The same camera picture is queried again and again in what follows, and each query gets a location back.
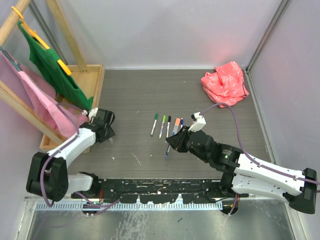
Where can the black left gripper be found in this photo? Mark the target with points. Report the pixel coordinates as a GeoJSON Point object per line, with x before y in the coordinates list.
{"type": "Point", "coordinates": [109, 134]}

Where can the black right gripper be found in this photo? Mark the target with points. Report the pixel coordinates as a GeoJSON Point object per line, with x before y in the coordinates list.
{"type": "Point", "coordinates": [177, 140]}

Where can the grey highlighter with orange tip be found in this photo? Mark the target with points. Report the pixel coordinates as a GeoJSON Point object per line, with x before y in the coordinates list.
{"type": "Point", "coordinates": [175, 129]}

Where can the dark blue pen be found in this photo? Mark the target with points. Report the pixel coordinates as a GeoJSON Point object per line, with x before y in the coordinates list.
{"type": "Point", "coordinates": [167, 151]}

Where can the white pen with black end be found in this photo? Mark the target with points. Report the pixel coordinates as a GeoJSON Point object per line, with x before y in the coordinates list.
{"type": "Point", "coordinates": [167, 129]}

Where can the white pen with lime end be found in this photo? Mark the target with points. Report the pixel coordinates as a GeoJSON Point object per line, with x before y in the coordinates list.
{"type": "Point", "coordinates": [161, 129]}

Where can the white marker with green end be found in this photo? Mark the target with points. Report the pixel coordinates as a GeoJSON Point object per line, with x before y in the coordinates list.
{"type": "Point", "coordinates": [153, 127]}

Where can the orange highlighter cap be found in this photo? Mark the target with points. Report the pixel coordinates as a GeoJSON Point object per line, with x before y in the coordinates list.
{"type": "Point", "coordinates": [177, 122]}

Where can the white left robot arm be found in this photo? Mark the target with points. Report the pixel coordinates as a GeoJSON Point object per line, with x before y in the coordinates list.
{"type": "Point", "coordinates": [48, 175]}

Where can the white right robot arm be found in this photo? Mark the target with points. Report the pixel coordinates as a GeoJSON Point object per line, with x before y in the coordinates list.
{"type": "Point", "coordinates": [243, 173]}

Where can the coral patterned cloth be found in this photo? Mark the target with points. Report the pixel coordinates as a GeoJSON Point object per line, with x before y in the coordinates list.
{"type": "Point", "coordinates": [226, 84]}

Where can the pink cloth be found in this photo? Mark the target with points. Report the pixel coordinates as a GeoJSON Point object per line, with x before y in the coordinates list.
{"type": "Point", "coordinates": [39, 95]}

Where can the green cloth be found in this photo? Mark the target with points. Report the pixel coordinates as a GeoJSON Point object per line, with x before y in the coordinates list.
{"type": "Point", "coordinates": [46, 62]}

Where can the blue-grey clothes hanger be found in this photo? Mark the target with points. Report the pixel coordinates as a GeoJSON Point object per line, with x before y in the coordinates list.
{"type": "Point", "coordinates": [15, 64]}

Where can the yellow clothes hanger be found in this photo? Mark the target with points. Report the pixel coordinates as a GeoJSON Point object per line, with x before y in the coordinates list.
{"type": "Point", "coordinates": [35, 36]}

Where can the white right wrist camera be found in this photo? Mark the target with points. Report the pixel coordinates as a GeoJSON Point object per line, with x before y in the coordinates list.
{"type": "Point", "coordinates": [198, 122]}

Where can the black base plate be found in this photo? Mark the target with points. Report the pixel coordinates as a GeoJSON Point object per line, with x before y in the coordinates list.
{"type": "Point", "coordinates": [159, 191]}

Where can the grey slotted cable duct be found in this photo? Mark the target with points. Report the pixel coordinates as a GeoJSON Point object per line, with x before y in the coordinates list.
{"type": "Point", "coordinates": [176, 206]}

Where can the wooden rack frame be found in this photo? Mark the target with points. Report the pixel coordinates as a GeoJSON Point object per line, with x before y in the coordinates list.
{"type": "Point", "coordinates": [9, 96]}

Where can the aluminium frame post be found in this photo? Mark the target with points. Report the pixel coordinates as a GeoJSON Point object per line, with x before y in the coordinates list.
{"type": "Point", "coordinates": [279, 12]}

